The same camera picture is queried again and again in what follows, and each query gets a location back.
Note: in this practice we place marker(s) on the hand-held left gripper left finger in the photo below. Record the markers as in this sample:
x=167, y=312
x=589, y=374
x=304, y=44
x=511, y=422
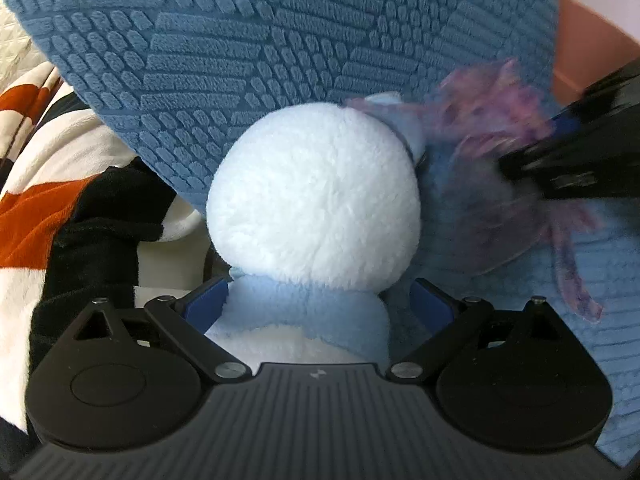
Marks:
x=207, y=301

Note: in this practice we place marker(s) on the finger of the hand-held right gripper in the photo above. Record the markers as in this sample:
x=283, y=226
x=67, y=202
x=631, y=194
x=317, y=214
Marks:
x=560, y=165
x=607, y=95

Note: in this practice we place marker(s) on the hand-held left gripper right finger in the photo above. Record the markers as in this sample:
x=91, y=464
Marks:
x=430, y=306

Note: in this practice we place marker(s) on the pink cardboard box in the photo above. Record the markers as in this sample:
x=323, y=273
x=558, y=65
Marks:
x=590, y=50

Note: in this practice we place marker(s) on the purple clear plastic wrapper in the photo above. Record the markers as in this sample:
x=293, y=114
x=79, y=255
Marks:
x=480, y=125

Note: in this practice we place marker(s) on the white and blue plush duck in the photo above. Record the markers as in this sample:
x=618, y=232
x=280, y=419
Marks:
x=310, y=195

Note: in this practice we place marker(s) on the red black striped blanket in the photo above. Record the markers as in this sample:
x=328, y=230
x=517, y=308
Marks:
x=30, y=230

